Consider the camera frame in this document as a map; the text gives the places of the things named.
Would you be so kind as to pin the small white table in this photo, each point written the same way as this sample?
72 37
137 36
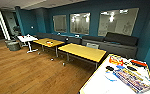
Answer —
27 38

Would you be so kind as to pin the yellow-topped table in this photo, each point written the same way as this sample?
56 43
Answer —
82 51
41 41

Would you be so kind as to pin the grey round ottoman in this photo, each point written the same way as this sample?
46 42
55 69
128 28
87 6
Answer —
13 45

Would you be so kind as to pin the black air hockey striker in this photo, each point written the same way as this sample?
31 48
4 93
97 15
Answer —
132 68
109 68

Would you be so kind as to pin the yellow air hockey table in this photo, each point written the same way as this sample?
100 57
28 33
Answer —
97 85

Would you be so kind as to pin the red and black item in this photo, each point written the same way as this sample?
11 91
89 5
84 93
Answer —
139 62

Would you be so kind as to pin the dark grey sofa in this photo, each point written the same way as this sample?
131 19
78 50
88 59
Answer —
121 40

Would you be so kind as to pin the orange game box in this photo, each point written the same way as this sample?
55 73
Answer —
116 60

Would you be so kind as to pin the small orange container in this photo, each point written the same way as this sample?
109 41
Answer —
49 42

